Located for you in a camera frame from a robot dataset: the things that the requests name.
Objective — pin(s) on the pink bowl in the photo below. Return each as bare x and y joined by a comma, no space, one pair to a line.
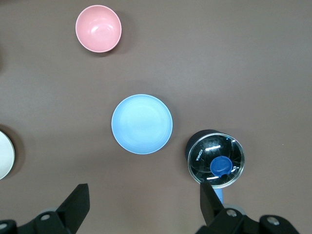
98,28

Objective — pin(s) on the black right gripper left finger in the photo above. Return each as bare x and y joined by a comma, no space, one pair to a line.
73,209

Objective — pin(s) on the blue plate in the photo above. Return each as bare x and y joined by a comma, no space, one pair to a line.
142,123

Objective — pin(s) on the glass lid with blue knob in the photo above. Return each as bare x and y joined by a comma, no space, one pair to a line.
215,162

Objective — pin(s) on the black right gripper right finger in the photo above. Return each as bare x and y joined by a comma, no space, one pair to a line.
210,207

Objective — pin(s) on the beige plate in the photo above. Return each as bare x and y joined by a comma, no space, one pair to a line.
5,156

